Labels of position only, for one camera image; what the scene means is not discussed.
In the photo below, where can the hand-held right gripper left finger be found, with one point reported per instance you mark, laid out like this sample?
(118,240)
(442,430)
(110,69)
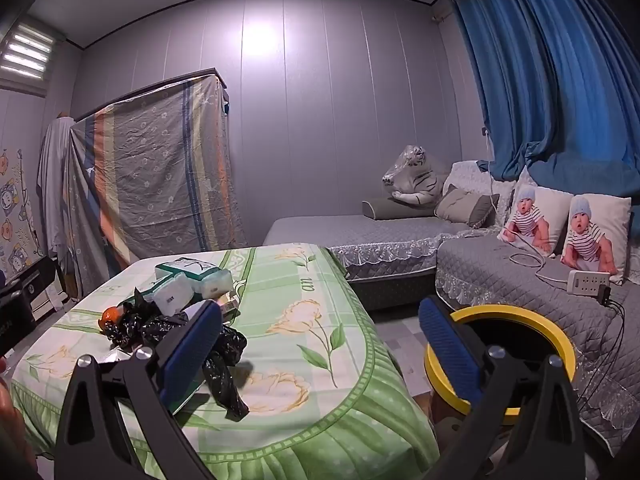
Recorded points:
(192,355)

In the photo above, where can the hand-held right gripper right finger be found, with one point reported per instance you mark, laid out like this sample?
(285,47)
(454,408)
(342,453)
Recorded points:
(450,355)

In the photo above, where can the black plastic bag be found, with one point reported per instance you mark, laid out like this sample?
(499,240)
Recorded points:
(145,330)
(225,375)

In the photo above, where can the green white tissue pack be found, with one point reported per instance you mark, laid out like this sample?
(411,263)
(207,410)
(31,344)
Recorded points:
(172,297)
(215,284)
(187,267)

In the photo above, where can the yellow rimmed trash bin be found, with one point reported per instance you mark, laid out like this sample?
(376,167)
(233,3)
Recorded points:
(550,332)

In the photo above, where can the black cabinet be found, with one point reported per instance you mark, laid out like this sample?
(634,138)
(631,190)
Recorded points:
(45,272)

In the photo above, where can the pink carton box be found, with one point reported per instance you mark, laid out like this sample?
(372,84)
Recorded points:
(229,307)

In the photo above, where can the grey quilted sofa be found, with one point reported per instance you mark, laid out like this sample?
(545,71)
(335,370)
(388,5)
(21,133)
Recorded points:
(500,270)

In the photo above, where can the grey hanging cloth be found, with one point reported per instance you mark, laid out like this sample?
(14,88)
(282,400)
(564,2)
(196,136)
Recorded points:
(50,185)

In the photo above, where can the green floral tablecloth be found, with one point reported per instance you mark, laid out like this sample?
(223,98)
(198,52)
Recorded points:
(310,280)

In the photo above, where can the grey cushion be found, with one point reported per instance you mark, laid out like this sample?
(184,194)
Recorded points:
(460,207)

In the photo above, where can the white power strip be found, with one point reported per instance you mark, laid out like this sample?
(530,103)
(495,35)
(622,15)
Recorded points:
(587,281)

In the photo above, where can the baby print cushion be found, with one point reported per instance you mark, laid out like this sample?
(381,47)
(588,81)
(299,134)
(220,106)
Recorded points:
(590,235)
(530,215)

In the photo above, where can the grey bolster pillow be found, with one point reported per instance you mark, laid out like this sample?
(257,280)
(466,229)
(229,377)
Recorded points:
(380,208)

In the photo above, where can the grey quilted bed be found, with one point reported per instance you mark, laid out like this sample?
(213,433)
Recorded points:
(340,232)

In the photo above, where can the plastic wrapped tiger plush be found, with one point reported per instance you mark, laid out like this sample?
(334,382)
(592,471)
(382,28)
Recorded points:
(412,175)

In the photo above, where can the striped cloth covered wardrobe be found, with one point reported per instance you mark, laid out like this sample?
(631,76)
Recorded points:
(160,170)

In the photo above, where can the window blind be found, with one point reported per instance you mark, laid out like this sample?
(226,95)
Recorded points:
(25,55)

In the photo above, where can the blue curtain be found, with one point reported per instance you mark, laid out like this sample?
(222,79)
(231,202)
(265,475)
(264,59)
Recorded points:
(550,85)

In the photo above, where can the cartoon wall poster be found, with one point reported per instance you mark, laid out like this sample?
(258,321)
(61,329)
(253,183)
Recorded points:
(15,210)

